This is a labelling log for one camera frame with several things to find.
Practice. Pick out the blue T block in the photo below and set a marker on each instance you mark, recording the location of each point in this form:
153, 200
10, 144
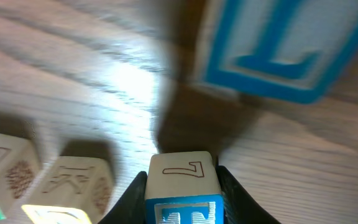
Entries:
183, 187

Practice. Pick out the blue L block lower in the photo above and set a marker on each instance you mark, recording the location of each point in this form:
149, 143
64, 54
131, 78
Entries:
292, 50

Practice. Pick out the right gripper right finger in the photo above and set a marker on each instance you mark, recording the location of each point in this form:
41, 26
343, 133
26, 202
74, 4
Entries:
239, 206

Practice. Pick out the yellow K block right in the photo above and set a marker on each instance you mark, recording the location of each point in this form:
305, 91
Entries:
76, 190

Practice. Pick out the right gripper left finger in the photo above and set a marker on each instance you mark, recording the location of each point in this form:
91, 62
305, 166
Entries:
130, 208

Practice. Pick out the green J block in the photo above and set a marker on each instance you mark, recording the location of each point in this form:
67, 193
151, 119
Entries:
19, 166

